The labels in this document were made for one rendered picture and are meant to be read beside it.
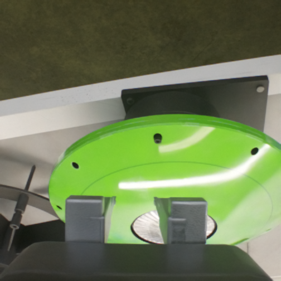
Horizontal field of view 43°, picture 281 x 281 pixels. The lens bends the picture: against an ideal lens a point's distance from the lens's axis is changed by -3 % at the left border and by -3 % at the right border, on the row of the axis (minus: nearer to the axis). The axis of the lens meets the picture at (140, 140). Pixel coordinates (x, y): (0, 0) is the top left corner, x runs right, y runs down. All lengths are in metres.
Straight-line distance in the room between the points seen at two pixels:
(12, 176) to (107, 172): 0.37
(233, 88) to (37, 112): 0.29
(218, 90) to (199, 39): 1.09
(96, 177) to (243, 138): 0.16
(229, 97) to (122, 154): 0.21
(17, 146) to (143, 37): 1.02
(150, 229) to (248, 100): 0.22
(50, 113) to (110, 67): 1.13
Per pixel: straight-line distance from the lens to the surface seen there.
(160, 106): 0.48
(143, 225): 0.45
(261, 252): 1.02
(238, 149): 0.37
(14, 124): 0.61
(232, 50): 1.64
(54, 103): 0.56
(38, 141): 0.63
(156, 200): 0.17
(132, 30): 1.55
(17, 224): 0.62
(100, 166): 0.38
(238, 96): 0.52
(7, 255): 0.75
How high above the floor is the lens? 1.29
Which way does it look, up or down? 40 degrees down
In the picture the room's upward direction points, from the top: 178 degrees counter-clockwise
